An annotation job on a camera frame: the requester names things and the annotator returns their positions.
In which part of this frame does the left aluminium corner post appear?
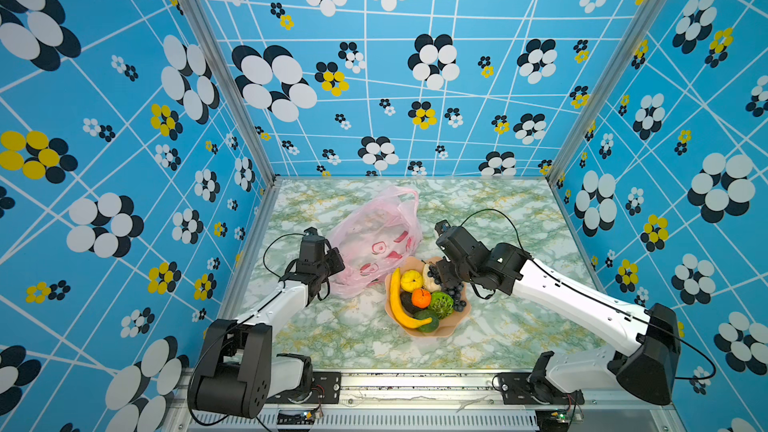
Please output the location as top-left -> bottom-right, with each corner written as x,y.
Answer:
181,0 -> 276,191

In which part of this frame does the peach scalloped plastic bowl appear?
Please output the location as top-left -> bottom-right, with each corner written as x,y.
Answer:
383,255 -> 473,338

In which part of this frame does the green fake lime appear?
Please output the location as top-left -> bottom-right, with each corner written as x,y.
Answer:
414,309 -> 440,334

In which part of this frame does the dark fake grape bunch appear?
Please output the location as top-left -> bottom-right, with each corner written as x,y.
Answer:
432,264 -> 467,312

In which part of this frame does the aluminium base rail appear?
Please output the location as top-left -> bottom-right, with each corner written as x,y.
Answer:
161,369 -> 685,431

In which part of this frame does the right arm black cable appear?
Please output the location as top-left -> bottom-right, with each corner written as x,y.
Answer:
473,208 -> 718,383

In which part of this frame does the right aluminium corner post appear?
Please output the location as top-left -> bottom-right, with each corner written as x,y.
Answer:
547,0 -> 668,188

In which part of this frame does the yellow fake pear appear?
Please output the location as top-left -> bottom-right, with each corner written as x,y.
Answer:
400,270 -> 424,293

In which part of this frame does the orange fake carrot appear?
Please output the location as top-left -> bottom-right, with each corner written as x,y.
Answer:
411,288 -> 432,309

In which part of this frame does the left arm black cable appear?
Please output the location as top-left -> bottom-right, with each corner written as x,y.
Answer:
261,232 -> 305,283

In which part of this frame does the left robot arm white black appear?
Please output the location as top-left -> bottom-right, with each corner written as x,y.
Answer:
186,227 -> 344,426

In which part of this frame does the green fake kiwi half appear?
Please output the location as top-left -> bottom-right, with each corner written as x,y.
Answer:
428,291 -> 454,320

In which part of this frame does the pink translucent plastic bag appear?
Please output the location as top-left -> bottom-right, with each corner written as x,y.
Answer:
327,186 -> 423,299

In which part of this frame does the left floor aluminium rail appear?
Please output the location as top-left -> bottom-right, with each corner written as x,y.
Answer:
218,177 -> 280,319

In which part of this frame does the aluminium corner post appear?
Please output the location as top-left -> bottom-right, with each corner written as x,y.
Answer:
547,0 -> 668,188
181,0 -> 276,191

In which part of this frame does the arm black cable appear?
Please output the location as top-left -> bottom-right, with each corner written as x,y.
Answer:
473,208 -> 718,383
261,232 -> 305,283

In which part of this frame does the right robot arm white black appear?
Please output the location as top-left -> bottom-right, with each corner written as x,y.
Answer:
435,221 -> 681,406

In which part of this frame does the yellow fake banana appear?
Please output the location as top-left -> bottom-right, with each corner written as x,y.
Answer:
388,268 -> 418,329

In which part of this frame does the beige fake garlic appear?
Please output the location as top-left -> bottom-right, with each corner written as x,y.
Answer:
422,263 -> 441,293

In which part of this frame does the dark green fake avocado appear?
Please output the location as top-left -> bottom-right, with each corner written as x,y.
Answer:
399,291 -> 419,316

